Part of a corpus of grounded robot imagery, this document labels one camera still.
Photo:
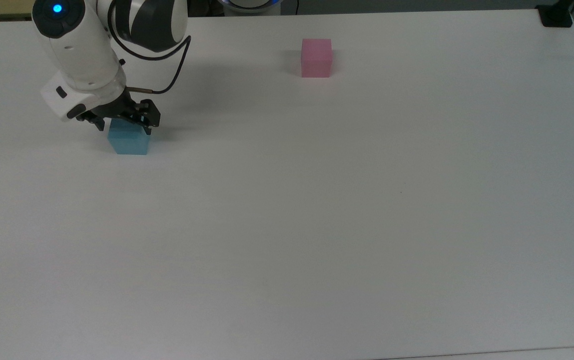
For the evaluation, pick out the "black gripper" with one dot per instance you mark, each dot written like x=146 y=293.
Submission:
x=127 y=107

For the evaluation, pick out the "blue cube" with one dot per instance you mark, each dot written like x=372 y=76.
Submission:
x=129 y=141

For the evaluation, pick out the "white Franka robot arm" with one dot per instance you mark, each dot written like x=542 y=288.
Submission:
x=82 y=45

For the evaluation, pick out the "pink cube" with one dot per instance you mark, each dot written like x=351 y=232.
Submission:
x=316 y=59

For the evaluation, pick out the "black pole base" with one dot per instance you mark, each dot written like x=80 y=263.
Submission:
x=555 y=15

